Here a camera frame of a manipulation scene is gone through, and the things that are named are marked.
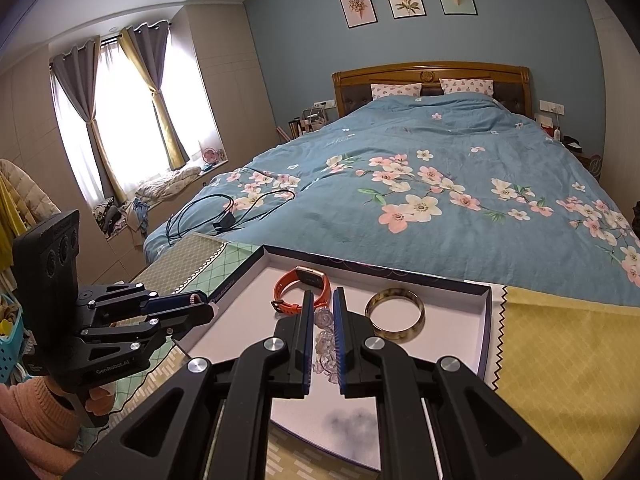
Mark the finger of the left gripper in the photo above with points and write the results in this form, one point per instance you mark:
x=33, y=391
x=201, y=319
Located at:
x=179, y=321
x=157, y=304

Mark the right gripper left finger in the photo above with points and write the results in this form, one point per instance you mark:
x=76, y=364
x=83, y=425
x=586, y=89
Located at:
x=210, y=420

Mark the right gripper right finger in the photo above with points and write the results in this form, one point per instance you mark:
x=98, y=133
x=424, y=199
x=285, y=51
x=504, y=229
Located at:
x=436, y=420

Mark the pink sweater forearm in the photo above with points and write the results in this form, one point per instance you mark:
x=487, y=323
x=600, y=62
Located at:
x=42, y=424

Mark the left hand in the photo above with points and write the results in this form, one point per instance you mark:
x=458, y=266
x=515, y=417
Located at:
x=100, y=401

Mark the blue plastic basket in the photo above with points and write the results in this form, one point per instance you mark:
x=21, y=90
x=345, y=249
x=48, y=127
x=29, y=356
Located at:
x=11, y=336

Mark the dark shallow tray box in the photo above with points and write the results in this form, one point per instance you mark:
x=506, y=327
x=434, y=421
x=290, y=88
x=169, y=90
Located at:
x=453, y=318

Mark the tortoiseshell bangle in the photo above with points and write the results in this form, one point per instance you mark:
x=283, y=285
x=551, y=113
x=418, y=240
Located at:
x=397, y=314

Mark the yellow hanging garment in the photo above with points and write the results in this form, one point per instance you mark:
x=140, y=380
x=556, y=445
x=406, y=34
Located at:
x=11, y=225

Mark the beige puffer jacket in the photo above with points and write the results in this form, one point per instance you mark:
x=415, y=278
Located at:
x=33, y=204

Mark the red smart watch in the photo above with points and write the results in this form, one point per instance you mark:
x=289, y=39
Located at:
x=288, y=293

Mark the blue floral duvet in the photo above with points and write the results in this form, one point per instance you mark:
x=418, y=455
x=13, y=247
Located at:
x=454, y=186

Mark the left grey yellow curtain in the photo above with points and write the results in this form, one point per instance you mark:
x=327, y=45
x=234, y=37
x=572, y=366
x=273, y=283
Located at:
x=75, y=72

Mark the grey yellow curtain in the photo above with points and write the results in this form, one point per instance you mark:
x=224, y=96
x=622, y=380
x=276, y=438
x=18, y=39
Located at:
x=145, y=47
x=75, y=72

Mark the right grey yellow curtain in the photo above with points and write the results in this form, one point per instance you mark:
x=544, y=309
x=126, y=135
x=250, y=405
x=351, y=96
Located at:
x=145, y=47

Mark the left polka dot pillow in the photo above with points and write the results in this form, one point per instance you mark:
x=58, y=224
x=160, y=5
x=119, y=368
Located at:
x=380, y=91

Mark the polka dot pillow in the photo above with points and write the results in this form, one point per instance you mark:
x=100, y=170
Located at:
x=380, y=91
x=467, y=85

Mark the right polka dot pillow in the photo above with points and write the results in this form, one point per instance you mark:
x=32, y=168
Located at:
x=467, y=85

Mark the wooden headboard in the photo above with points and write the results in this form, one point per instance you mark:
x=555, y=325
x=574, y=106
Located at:
x=352, y=88

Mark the pink flower picture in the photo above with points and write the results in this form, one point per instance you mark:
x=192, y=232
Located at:
x=358, y=12

